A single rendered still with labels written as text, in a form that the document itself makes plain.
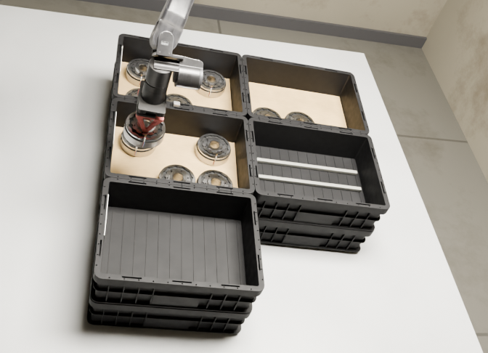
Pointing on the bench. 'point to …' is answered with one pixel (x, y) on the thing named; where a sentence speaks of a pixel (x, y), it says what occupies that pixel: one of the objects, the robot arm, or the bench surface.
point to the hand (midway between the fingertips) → (146, 122)
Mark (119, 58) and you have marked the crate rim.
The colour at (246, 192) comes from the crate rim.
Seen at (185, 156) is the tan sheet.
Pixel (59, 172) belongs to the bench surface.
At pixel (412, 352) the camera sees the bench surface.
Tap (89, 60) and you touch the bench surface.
